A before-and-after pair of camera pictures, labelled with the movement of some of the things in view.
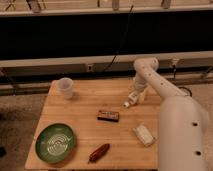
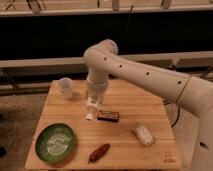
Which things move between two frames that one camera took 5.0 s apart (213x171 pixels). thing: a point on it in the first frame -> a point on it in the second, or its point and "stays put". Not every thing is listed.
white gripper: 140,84 -> 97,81
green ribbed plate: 55,143 stays put
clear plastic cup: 67,85 stays put
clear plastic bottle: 135,97 -> 91,107
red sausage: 99,152 stays put
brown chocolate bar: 108,116 stays put
